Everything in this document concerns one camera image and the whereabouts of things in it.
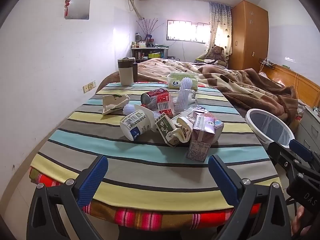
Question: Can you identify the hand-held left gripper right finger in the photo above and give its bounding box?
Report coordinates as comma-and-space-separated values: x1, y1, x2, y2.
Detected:
208, 154, 293, 240

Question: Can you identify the vase of bare branches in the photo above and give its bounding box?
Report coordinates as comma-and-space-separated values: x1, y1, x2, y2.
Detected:
136, 17, 165, 41

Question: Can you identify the green tissue pack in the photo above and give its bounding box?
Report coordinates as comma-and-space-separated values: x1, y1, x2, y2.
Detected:
167, 72, 199, 90

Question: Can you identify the small white foam net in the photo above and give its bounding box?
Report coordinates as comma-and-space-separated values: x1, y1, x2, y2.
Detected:
123, 105, 137, 117

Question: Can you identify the power strip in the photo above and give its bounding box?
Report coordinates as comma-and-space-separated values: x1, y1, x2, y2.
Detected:
259, 58, 277, 68

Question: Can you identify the clear plastic bottle red label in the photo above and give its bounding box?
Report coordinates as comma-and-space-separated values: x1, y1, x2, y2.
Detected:
157, 90, 198, 118

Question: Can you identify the grey metal cabinet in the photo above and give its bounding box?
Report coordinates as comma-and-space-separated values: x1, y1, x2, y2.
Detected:
295, 105, 320, 155

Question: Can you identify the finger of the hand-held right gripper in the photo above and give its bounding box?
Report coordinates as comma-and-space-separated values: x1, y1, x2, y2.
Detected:
267, 142, 304, 178
289, 139, 320, 173

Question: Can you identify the wooden headboard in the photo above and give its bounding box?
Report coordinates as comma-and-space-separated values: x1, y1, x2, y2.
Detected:
259, 62, 320, 108

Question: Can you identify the wall socket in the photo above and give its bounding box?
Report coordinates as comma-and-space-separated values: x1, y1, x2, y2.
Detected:
83, 80, 97, 92

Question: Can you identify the person's right hand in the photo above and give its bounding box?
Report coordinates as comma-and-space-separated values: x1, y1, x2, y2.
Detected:
291, 206, 307, 235

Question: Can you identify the crumpled white carton brown print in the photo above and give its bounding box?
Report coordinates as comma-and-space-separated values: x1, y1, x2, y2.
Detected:
175, 116, 197, 144

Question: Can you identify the white bin with plastic liner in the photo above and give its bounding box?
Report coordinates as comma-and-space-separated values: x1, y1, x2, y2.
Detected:
246, 108, 296, 148

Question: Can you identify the barred window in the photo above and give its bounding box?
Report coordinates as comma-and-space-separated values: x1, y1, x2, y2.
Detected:
166, 19, 212, 43

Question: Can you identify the beige and brown thermos cup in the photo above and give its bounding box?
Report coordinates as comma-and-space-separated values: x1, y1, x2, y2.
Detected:
117, 57, 136, 86

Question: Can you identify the red metal can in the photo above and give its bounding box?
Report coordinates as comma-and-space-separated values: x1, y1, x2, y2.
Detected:
140, 88, 170, 109

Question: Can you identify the green and white carton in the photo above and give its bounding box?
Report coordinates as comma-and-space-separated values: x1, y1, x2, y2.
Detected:
155, 112, 180, 147

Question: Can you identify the wooden wardrobe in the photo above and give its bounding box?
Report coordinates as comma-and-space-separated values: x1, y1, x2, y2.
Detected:
229, 0, 269, 74

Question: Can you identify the air conditioner pipe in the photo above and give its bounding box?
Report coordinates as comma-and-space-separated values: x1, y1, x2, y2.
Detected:
126, 0, 146, 20

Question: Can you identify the white yogurt cup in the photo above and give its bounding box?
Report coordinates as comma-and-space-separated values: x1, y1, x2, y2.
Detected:
119, 104, 157, 141

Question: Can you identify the brown patterned blanket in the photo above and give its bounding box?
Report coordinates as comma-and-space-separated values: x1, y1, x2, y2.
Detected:
96, 58, 299, 128

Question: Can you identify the large purple drink carton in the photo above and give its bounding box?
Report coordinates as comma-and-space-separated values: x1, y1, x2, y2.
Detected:
187, 114, 225, 162

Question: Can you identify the patterned curtain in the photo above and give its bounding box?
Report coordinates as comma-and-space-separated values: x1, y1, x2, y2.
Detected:
206, 2, 233, 57

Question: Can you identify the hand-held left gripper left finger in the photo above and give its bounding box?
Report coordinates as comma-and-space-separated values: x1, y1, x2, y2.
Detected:
26, 155, 109, 240

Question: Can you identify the white carton green leaf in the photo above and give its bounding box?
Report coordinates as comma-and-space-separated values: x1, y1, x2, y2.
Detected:
102, 94, 131, 116

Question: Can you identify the brown teddy bear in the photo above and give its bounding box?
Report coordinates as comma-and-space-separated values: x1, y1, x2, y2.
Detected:
209, 45, 227, 65

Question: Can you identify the cluttered white shelf desk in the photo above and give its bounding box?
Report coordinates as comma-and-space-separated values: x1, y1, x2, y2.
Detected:
131, 45, 169, 61

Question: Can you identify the shiny wall panel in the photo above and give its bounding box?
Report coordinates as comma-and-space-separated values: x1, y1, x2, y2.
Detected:
64, 0, 91, 20

